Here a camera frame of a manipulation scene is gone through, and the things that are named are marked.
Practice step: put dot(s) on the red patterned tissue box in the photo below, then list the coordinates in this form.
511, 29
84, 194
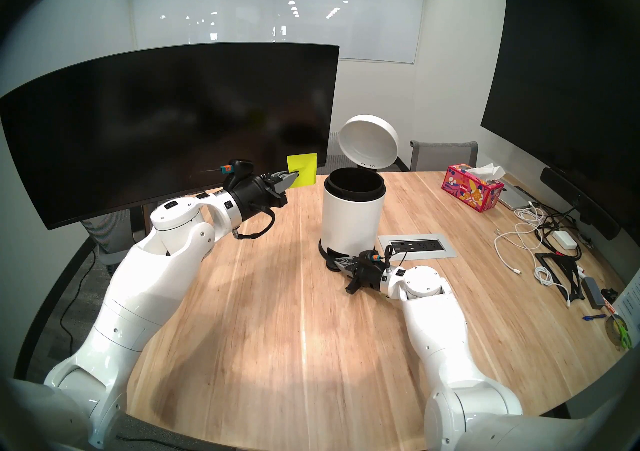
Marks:
470, 190

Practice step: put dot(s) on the white paper sheet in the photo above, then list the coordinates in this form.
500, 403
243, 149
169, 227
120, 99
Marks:
631, 300

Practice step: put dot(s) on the black folding laptop stand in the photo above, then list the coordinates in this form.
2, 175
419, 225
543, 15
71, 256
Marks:
571, 280

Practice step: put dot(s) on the white table power outlet box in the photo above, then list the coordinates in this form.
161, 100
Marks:
445, 247

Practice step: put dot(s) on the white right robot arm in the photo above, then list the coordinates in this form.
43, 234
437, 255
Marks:
440, 325

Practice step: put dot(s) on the curved black monitor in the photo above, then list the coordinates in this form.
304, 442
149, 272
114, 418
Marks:
150, 120

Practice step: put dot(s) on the silver laptop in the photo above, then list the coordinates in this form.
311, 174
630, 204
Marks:
515, 197

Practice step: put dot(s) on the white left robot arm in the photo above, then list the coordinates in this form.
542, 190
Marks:
145, 295

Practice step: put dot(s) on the white pedal trash can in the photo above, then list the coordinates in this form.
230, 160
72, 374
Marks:
350, 215

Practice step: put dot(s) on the large black wall display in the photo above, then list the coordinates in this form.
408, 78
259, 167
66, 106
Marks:
560, 80

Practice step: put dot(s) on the blue pen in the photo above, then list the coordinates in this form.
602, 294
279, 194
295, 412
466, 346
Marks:
594, 316

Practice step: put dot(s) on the glass whiteboard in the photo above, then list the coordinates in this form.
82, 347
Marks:
250, 0

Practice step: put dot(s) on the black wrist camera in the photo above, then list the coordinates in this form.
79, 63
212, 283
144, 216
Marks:
368, 255
241, 167

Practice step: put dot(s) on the tape roll with green scissors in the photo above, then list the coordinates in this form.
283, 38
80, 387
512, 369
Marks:
619, 332

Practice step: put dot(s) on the white power adapter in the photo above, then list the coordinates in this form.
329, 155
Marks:
565, 239

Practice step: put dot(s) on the black video sound bar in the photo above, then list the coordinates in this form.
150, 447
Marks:
575, 200

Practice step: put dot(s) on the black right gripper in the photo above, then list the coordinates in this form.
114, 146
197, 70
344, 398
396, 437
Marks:
371, 275

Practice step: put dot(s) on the small black adapter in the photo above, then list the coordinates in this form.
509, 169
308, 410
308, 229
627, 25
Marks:
610, 294

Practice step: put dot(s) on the grey adapter hub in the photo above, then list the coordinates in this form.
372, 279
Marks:
593, 292

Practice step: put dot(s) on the yellow sticky note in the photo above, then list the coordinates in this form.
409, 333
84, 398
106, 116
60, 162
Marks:
305, 167

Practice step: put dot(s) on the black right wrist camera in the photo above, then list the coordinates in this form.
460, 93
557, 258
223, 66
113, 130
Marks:
368, 255

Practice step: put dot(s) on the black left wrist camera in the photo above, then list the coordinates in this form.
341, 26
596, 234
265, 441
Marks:
241, 167

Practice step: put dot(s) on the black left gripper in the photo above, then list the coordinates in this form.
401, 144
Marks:
255, 197

